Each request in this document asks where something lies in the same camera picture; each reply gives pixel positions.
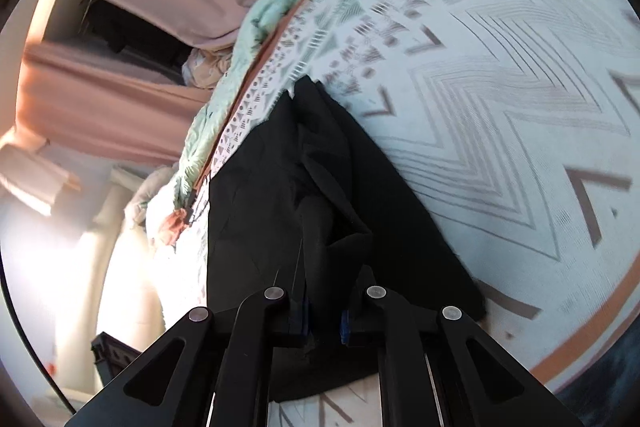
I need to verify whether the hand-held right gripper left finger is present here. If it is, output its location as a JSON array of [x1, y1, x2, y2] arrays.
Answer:
[[64, 286, 314, 427]]

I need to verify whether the dark window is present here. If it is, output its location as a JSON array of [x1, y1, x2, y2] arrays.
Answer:
[[42, 0, 193, 72]]

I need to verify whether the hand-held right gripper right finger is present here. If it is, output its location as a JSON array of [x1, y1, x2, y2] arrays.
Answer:
[[339, 285, 586, 427]]

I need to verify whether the white pillow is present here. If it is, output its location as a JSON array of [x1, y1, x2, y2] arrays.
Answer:
[[142, 187, 211, 323]]

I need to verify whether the mint green duvet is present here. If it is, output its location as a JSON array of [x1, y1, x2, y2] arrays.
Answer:
[[172, 0, 321, 218]]

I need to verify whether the beige plush blanket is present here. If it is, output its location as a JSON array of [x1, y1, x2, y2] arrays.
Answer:
[[181, 46, 237, 90]]

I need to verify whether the black plastic crate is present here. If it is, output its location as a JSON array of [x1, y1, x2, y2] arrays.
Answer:
[[91, 330, 147, 382]]

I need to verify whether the black garment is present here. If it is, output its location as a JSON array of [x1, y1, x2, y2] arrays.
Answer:
[[206, 76, 487, 403]]

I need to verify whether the white patterned blanket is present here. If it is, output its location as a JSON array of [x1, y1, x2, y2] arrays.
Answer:
[[192, 0, 640, 427]]

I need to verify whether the brown crumpled cloth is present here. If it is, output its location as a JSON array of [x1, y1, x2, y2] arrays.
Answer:
[[159, 207, 191, 248]]

